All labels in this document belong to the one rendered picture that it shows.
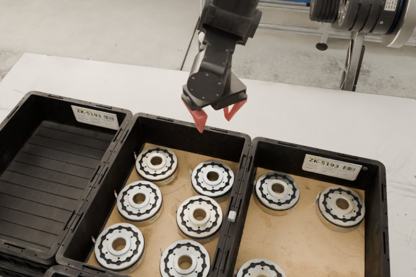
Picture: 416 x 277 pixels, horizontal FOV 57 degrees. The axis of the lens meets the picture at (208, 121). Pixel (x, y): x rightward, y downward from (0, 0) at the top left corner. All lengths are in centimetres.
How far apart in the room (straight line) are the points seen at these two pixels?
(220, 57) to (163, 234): 46
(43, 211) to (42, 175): 10
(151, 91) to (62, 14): 197
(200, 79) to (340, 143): 77
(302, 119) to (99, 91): 70
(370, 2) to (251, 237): 59
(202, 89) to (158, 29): 234
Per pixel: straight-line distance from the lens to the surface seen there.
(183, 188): 95
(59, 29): 308
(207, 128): 93
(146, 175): 94
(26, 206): 101
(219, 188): 91
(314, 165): 95
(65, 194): 100
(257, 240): 89
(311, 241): 91
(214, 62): 56
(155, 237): 89
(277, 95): 136
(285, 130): 125
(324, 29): 273
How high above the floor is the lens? 163
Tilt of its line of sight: 48 degrees down
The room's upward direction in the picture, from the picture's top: straight up
